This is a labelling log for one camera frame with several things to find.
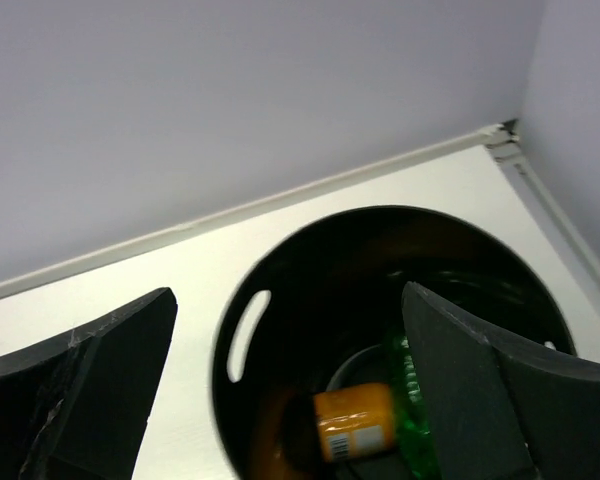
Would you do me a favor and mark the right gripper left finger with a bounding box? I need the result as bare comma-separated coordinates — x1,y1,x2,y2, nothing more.
0,288,177,479

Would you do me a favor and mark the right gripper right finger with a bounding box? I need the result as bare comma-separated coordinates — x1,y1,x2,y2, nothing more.
402,282,600,479

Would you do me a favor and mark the green plastic bottle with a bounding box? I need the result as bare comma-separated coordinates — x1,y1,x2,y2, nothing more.
384,326,442,479

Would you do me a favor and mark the orange juice bottle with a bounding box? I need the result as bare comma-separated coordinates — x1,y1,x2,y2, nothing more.
252,382,399,480

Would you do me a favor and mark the black cylindrical bin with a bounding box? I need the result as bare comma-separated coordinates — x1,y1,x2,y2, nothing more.
211,206,576,479

